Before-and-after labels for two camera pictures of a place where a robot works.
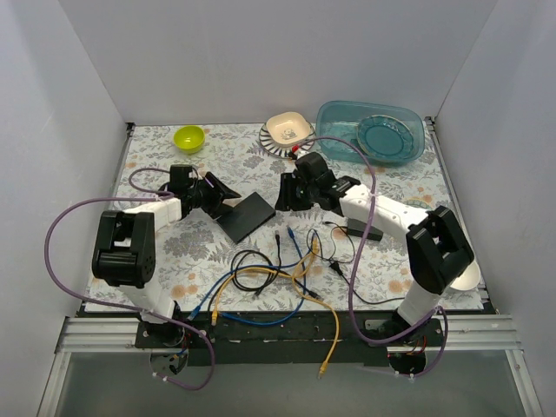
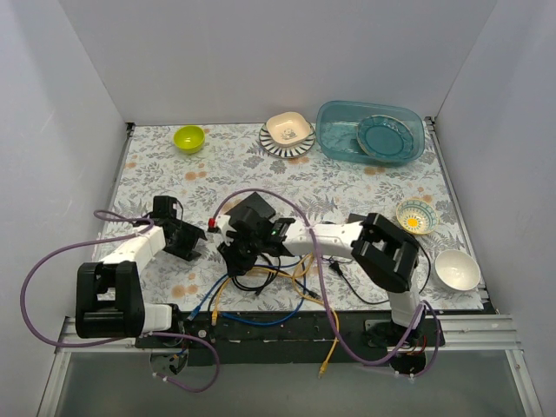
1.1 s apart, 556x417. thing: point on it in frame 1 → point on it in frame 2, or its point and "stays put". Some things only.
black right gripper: (294, 194) → (234, 256)
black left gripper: (213, 194) → (186, 239)
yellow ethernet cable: (323, 368) stays put
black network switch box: (242, 220) stays put
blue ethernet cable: (194, 310) stays put
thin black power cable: (338, 270) stays put
